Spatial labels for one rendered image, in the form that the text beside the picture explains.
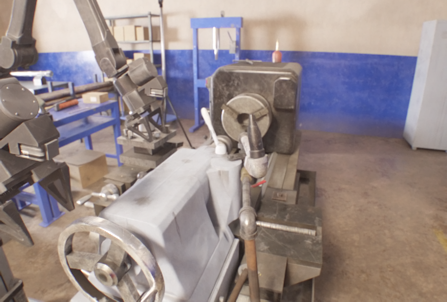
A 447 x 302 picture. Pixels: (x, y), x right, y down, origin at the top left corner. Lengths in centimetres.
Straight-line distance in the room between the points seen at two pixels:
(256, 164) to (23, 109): 36
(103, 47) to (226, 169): 48
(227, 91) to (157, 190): 109
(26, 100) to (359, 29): 471
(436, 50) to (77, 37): 652
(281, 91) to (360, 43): 347
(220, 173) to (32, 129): 48
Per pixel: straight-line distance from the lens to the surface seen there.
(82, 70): 686
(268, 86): 158
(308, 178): 241
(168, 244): 58
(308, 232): 101
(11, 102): 45
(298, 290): 146
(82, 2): 90
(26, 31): 106
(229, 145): 104
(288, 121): 161
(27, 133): 43
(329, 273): 216
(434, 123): 480
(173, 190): 64
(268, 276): 84
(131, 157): 109
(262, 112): 138
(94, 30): 87
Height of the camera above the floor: 148
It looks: 19 degrees down
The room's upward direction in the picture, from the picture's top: straight up
